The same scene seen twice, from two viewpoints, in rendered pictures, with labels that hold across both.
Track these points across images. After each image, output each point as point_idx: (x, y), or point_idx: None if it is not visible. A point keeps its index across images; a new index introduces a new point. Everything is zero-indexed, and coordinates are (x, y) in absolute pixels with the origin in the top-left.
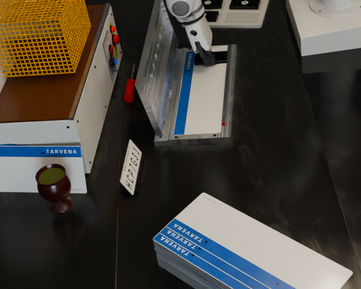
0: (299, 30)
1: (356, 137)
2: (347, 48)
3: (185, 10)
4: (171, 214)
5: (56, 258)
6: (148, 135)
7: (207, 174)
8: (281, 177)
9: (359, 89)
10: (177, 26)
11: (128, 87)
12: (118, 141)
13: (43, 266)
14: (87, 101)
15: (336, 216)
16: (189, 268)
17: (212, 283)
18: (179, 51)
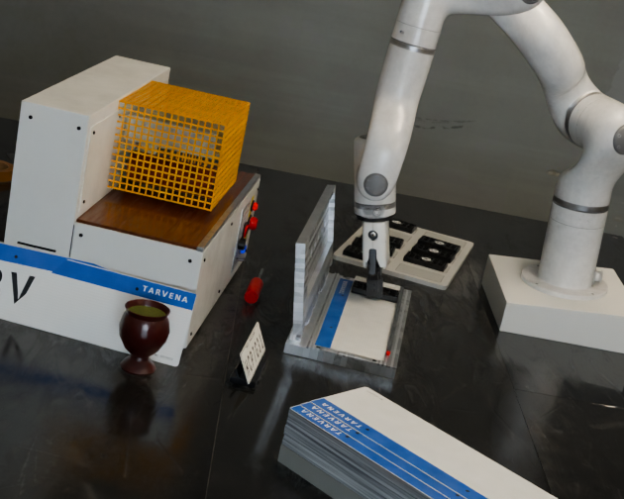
0: (506, 294)
1: (572, 421)
2: (564, 340)
3: (381, 188)
4: None
5: (123, 415)
6: (273, 340)
7: None
8: (464, 428)
9: (577, 380)
10: None
11: (254, 284)
12: (230, 334)
13: (103, 417)
14: (215, 253)
15: (539, 483)
16: (335, 454)
17: (367, 477)
18: (330, 275)
